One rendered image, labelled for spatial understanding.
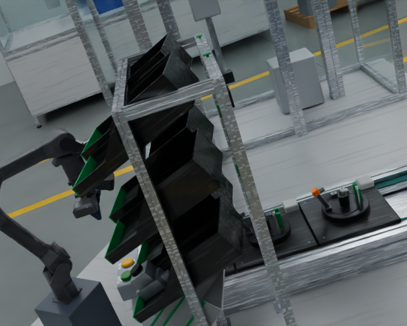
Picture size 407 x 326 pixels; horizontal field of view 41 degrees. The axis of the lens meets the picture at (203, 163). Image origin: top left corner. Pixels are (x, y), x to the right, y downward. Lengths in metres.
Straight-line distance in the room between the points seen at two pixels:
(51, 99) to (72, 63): 0.49
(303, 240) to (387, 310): 0.30
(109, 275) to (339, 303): 0.82
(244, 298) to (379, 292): 0.37
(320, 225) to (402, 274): 0.26
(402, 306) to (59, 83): 5.55
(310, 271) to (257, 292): 0.16
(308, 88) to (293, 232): 1.12
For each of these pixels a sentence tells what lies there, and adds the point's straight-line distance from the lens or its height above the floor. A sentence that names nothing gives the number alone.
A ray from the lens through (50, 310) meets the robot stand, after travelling 1.60.
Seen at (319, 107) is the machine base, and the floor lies 0.86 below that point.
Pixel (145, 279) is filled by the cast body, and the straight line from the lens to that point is 1.19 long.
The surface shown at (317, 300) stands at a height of 0.86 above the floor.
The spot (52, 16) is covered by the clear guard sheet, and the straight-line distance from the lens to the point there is 6.50.
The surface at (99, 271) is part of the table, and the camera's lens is 2.01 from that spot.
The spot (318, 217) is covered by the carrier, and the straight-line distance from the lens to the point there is 1.70.
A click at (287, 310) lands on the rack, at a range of 1.15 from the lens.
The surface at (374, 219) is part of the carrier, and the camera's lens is 1.65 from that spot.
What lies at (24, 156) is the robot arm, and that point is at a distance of 1.42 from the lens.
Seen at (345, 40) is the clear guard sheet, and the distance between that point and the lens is 2.95.
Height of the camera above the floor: 1.94
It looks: 26 degrees down
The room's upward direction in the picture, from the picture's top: 19 degrees counter-clockwise
